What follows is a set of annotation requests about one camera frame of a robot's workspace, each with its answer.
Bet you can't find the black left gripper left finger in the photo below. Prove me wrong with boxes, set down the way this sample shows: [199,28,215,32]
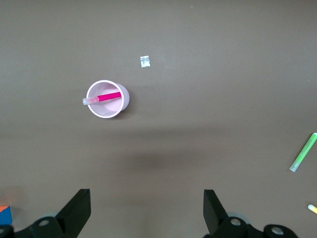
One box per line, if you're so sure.
[0,189,91,238]

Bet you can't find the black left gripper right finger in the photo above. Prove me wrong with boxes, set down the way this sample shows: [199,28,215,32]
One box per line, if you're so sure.
[203,189,298,238]

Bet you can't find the pink marker pen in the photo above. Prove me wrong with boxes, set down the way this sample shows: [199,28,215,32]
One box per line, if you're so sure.
[82,91,122,106]

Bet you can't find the multicoloured puzzle cube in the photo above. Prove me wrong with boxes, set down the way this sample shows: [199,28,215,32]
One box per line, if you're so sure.
[0,205,12,226]

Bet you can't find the green marker pen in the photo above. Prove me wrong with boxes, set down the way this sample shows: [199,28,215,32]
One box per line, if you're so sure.
[289,132,317,173]

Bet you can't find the pink plastic cup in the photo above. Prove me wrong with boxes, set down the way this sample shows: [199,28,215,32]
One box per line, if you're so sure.
[86,79,130,119]

